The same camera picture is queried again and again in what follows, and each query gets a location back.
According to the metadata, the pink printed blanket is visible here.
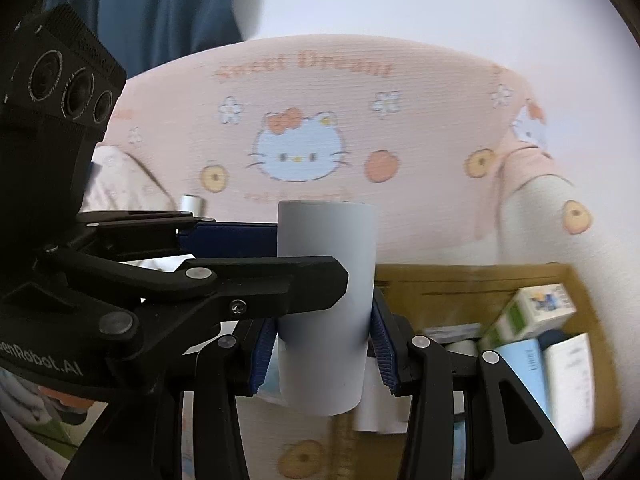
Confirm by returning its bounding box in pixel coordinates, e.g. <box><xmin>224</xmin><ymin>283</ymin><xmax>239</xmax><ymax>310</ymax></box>
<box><xmin>90</xmin><ymin>35</ymin><xmax>596</xmax><ymax>480</ymax></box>

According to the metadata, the white paper sheet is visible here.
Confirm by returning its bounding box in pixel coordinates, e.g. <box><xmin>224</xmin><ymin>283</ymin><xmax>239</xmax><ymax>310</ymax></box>
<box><xmin>357</xmin><ymin>360</ymin><xmax>411</xmax><ymax>433</ymax></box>

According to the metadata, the printed picture box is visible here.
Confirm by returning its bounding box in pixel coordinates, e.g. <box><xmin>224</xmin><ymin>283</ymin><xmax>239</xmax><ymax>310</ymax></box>
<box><xmin>0</xmin><ymin>370</ymin><xmax>111</xmax><ymax>480</ymax></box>

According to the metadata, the dark blue cloth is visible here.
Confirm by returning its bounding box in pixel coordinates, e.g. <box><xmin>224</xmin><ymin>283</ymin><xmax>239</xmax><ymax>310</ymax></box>
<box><xmin>42</xmin><ymin>0</ymin><xmax>266</xmax><ymax>68</ymax></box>

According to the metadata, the white box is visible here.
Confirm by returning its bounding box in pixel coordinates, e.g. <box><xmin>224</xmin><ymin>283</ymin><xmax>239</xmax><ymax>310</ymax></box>
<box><xmin>542</xmin><ymin>332</ymin><xmax>598</xmax><ymax>448</ymax></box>

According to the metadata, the green and white carton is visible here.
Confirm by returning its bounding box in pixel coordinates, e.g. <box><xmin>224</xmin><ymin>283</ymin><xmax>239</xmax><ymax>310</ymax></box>
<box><xmin>477</xmin><ymin>284</ymin><xmax>575</xmax><ymax>352</ymax></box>

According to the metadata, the light blue box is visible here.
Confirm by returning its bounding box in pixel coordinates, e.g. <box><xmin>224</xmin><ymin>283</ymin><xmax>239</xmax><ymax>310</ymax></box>
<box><xmin>492</xmin><ymin>338</ymin><xmax>551</xmax><ymax>441</ymax></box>

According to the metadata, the brown cardboard box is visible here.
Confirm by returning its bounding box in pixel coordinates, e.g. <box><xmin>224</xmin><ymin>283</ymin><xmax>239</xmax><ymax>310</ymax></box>
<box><xmin>375</xmin><ymin>262</ymin><xmax>623</xmax><ymax>466</ymax></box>

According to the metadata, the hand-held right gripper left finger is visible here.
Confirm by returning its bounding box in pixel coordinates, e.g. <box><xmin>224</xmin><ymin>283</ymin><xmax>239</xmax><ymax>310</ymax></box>
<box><xmin>60</xmin><ymin>317</ymin><xmax>279</xmax><ymax>480</ymax></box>

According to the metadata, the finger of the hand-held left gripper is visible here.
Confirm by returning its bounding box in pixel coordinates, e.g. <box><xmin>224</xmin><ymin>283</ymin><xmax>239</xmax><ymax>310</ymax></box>
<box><xmin>35</xmin><ymin>254</ymin><xmax>350</xmax><ymax>362</ymax></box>
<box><xmin>75</xmin><ymin>209</ymin><xmax>279</xmax><ymax>261</ymax></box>

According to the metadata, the white paper tube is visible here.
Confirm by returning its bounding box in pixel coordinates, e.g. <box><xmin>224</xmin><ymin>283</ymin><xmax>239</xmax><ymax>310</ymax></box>
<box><xmin>276</xmin><ymin>200</ymin><xmax>378</xmax><ymax>417</ymax></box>

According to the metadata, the white patterned pack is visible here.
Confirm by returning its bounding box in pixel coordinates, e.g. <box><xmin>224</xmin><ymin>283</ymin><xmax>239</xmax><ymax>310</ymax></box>
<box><xmin>82</xmin><ymin>145</ymin><xmax>176</xmax><ymax>211</ymax></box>

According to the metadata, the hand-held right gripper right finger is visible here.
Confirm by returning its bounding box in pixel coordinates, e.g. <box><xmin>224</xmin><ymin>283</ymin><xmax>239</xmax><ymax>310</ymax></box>
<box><xmin>370</xmin><ymin>290</ymin><xmax>586</xmax><ymax>480</ymax></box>

